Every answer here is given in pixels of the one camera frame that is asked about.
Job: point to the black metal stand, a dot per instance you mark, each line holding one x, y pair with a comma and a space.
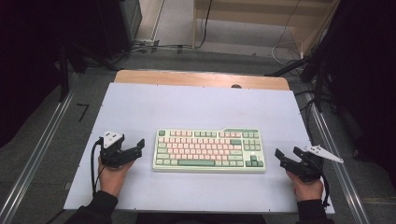
64, 74

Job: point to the person's right hand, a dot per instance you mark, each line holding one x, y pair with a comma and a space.
308, 190

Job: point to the black cabinet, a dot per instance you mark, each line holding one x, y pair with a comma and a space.
120, 25

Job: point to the light wooden shelf unit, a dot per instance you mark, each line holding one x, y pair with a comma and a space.
249, 15

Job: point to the person's left hand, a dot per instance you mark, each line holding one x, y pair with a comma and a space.
110, 180

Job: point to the dark round table grommet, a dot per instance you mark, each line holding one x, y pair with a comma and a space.
236, 86

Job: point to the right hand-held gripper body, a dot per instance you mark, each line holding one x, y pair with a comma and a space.
306, 169

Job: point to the metal floor rail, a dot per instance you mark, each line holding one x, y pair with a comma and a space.
342, 174
34, 158

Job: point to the white table cover board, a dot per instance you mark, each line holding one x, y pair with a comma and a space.
199, 105

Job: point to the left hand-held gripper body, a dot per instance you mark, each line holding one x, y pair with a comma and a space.
112, 154

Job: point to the green and pink keyboard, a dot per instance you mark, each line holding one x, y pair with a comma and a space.
202, 149

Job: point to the dark curtain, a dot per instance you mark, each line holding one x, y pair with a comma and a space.
367, 77
28, 62

